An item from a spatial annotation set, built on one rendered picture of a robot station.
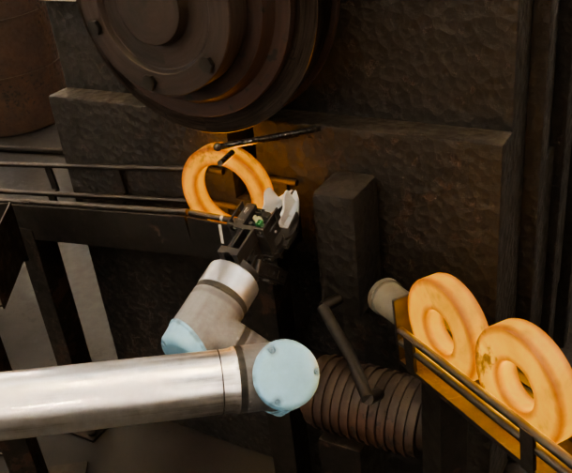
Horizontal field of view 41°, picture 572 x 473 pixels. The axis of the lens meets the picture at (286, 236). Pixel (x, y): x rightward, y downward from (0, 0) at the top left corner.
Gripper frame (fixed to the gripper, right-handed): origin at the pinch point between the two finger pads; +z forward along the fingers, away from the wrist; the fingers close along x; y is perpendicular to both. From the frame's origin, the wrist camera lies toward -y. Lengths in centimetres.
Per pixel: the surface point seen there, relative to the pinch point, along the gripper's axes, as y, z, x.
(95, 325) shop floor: -81, 6, 96
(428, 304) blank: 5.4, -19.7, -32.6
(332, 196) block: 6.2, -3.6, -10.9
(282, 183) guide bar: -0.3, 3.6, 3.8
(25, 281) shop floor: -84, 16, 138
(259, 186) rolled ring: 4.2, -2.1, 4.4
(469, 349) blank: 5.4, -25.2, -40.1
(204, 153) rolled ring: 8.9, -0.6, 15.0
